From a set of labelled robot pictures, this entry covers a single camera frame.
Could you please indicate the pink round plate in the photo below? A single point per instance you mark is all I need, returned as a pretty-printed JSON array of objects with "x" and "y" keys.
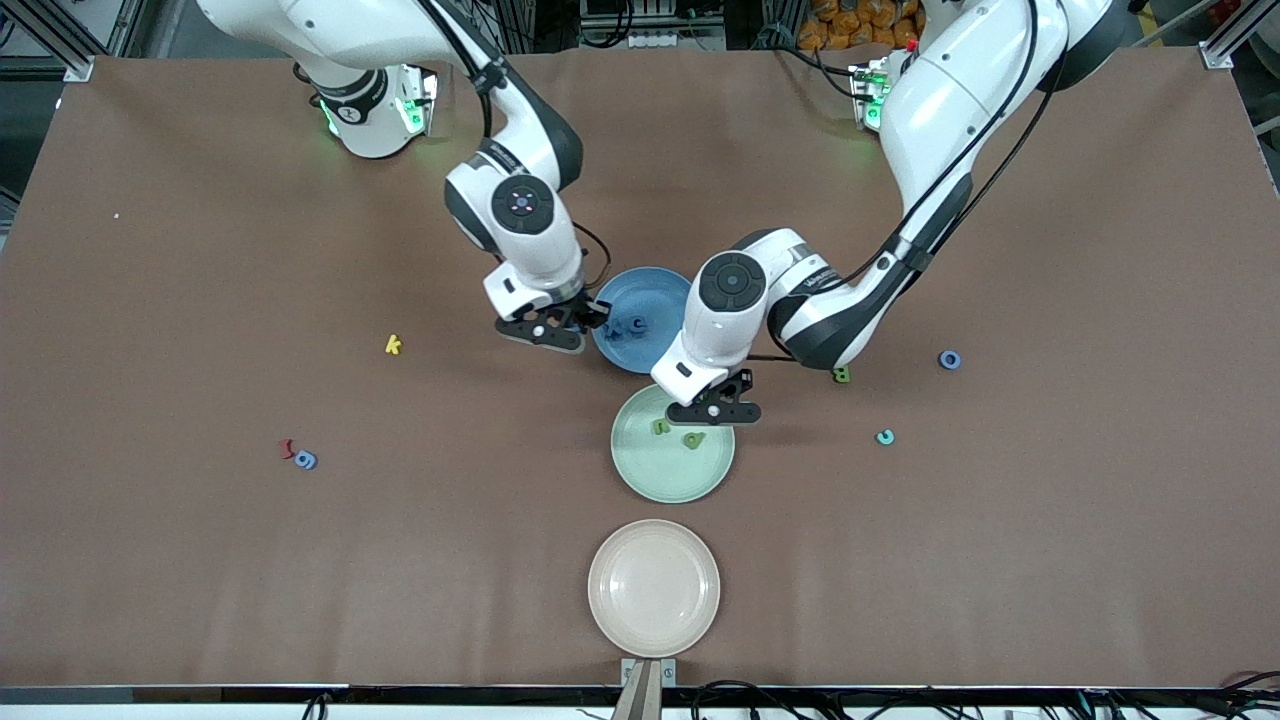
[{"x": 653, "y": 588}]

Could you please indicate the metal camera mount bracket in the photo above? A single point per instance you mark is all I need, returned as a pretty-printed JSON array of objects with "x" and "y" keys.
[{"x": 648, "y": 690}]

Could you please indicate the blue foam letter g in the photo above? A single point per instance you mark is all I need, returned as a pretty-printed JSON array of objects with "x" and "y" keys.
[{"x": 312, "y": 462}]

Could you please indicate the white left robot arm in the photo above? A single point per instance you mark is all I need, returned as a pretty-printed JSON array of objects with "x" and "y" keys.
[{"x": 940, "y": 110}]

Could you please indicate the blue foam letter O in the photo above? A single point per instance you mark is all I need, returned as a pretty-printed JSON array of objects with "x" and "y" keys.
[{"x": 941, "y": 360}]

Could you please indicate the brown table cover sheet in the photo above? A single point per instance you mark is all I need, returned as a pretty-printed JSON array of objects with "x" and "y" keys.
[{"x": 200, "y": 600}]

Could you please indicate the green round plate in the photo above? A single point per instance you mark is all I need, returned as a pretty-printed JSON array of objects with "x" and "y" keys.
[{"x": 670, "y": 470}]

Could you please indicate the aluminium frame profile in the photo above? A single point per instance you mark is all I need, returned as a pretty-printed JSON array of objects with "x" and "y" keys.
[
  {"x": 70, "y": 60},
  {"x": 1222, "y": 50}
]

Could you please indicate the blue foam letter C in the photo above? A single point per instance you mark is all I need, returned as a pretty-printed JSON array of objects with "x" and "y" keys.
[{"x": 630, "y": 324}]

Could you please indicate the blue round plate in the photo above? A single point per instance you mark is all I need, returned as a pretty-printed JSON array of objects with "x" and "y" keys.
[{"x": 640, "y": 352}]

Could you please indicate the orange packaged goods pile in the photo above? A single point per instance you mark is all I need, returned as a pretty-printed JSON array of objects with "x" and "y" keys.
[{"x": 850, "y": 25}]

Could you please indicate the green foam letter q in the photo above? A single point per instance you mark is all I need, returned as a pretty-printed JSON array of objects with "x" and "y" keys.
[{"x": 697, "y": 437}]

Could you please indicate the metal table edge rail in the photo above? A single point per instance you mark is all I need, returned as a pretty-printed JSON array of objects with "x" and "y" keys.
[{"x": 450, "y": 712}]

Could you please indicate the white power strip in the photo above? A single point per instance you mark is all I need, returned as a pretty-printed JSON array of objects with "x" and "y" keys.
[{"x": 660, "y": 40}]

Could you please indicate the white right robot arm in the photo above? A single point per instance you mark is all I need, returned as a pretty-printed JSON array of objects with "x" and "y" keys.
[{"x": 530, "y": 260}]

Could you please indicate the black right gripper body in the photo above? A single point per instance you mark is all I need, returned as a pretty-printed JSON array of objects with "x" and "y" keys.
[{"x": 583, "y": 313}]

